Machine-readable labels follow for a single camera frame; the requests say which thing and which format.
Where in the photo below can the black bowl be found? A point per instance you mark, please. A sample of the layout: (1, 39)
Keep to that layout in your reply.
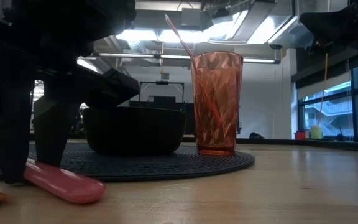
(135, 130)

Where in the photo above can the red cup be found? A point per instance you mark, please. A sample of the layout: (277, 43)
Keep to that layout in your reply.
(300, 135)

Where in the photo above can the green cup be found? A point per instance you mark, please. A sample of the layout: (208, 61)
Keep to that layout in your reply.
(316, 132)

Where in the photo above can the long ceiling light bar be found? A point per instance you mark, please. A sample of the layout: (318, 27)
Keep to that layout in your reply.
(141, 56)

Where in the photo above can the dark round woven placemat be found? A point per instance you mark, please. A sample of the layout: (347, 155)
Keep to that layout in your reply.
(166, 165)

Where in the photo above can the small black dome object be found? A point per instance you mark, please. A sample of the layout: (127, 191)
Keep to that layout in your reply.
(256, 136)

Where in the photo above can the black framed window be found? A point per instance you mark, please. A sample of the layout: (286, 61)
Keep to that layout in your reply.
(353, 93)

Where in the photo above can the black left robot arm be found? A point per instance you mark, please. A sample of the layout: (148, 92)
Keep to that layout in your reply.
(73, 18)

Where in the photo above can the red drinking straw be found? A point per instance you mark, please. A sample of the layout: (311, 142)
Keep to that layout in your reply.
(179, 35)

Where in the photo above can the orange faceted plastic tumbler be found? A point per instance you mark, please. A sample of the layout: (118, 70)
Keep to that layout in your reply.
(217, 102)

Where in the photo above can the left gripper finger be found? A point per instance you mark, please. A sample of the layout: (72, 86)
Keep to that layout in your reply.
(11, 137)
(54, 133)

